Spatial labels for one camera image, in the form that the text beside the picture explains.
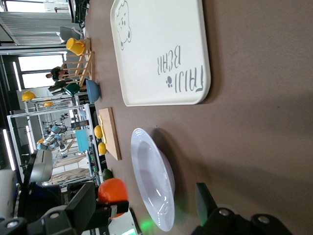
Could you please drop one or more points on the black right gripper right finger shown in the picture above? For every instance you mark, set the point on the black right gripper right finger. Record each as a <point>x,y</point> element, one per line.
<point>206,208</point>

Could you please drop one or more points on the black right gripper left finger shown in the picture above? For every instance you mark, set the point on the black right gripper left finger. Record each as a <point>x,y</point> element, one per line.
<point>80,203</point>

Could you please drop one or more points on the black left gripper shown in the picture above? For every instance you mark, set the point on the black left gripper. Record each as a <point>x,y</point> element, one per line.
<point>41,195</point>

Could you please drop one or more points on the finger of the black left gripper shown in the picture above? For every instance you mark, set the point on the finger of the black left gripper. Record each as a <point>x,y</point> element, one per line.
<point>121,207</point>

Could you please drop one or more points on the orange fruit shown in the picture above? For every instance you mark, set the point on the orange fruit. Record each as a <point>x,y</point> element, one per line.
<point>112,191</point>

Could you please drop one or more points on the white round plate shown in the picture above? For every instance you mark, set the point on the white round plate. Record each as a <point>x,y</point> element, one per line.
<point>151,176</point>

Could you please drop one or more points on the blue grey robot arm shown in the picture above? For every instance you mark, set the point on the blue grey robot arm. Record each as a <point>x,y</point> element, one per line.
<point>52,137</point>

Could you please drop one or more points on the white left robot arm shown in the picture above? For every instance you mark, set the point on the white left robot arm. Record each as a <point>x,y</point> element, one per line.
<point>122,224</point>

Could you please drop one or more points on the dark green lime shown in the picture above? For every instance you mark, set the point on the dark green lime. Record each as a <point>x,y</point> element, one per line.
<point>107,174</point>

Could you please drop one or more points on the yellow lemon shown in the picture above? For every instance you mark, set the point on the yellow lemon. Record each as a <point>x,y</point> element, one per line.
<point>102,148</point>
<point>98,131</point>

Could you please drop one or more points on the yellow plastic fork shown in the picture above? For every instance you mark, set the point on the yellow plastic fork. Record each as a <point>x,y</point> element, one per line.
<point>105,140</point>

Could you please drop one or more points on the wooden cutting board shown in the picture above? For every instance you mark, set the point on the wooden cutting board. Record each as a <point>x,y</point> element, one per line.
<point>111,132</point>

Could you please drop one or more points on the yellow hard hat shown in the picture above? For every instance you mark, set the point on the yellow hard hat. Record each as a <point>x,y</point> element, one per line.
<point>29,95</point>

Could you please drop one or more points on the dark green mug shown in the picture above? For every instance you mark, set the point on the dark green mug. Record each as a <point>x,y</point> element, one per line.
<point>72,89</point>

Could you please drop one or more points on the blue bowl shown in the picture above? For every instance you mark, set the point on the blue bowl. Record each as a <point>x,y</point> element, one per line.
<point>93,91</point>

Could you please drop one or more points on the person in dark clothes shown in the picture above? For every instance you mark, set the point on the person in dark clothes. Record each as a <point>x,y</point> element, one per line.
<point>57,73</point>

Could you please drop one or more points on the wooden peg rack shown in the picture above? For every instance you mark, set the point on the wooden peg rack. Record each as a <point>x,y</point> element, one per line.
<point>84,68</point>

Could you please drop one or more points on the yellow mug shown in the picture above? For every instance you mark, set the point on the yellow mug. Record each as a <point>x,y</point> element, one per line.
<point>74,46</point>

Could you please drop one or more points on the cream bear print tray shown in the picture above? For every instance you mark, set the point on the cream bear print tray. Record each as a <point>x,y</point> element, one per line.
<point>159,49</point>

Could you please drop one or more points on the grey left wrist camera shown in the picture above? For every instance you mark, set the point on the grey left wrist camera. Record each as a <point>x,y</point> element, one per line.
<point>41,166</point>

